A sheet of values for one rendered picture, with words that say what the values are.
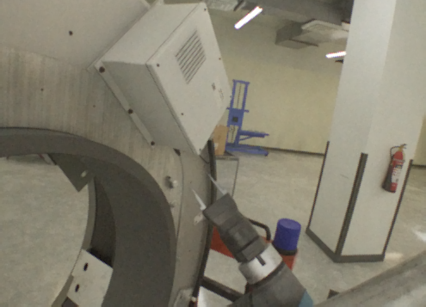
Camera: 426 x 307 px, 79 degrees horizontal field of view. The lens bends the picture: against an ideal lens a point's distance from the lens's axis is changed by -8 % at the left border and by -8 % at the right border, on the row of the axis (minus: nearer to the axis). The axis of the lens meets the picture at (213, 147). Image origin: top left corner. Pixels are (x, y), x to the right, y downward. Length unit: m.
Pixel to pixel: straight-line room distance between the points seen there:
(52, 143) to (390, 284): 0.51
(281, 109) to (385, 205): 7.11
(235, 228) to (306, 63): 10.13
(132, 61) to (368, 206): 3.25
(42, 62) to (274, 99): 9.75
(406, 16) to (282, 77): 7.11
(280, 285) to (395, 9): 3.09
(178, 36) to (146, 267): 0.64
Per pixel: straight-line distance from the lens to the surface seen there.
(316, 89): 10.79
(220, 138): 3.98
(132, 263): 0.90
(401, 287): 0.47
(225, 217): 0.62
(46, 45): 0.47
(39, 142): 0.42
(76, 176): 0.93
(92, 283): 1.08
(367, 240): 3.71
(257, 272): 0.61
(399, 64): 3.39
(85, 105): 0.51
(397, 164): 3.40
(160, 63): 0.45
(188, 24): 0.51
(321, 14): 6.18
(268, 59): 10.01
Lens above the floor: 1.65
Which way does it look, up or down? 11 degrees down
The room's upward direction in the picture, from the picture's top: 9 degrees clockwise
